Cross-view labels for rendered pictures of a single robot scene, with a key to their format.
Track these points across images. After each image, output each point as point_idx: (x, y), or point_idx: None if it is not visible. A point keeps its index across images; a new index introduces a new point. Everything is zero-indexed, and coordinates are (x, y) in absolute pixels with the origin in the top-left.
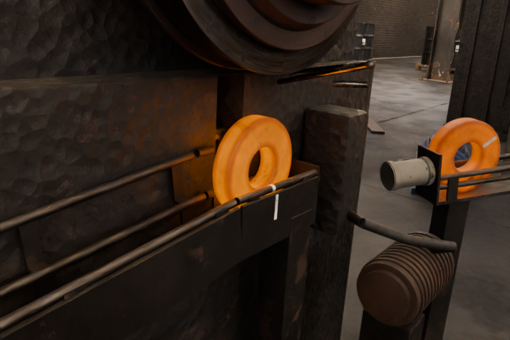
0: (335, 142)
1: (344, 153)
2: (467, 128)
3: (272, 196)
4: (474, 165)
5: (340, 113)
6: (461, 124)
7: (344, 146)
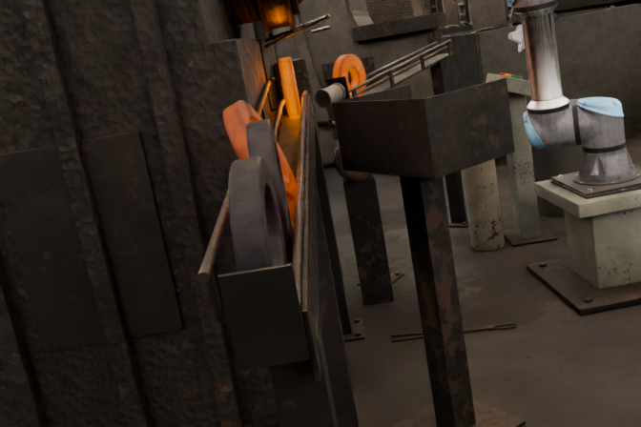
0: (300, 77)
1: (308, 82)
2: (348, 59)
3: (309, 96)
4: (357, 83)
5: (297, 59)
6: (344, 57)
7: (307, 78)
